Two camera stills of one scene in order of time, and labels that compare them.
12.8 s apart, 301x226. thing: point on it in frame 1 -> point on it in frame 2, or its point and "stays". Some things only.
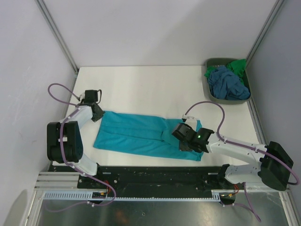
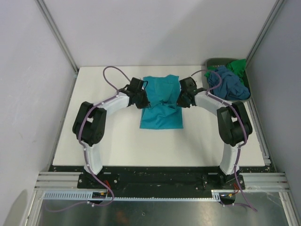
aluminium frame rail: (57, 181) stays
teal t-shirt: (146, 134) -> (163, 113)
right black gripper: (182, 147) -> (182, 92)
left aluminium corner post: (58, 33) stays
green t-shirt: (238, 66) stays
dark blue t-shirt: (225, 85) stays
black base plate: (154, 180) stays
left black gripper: (99, 109) -> (142, 91)
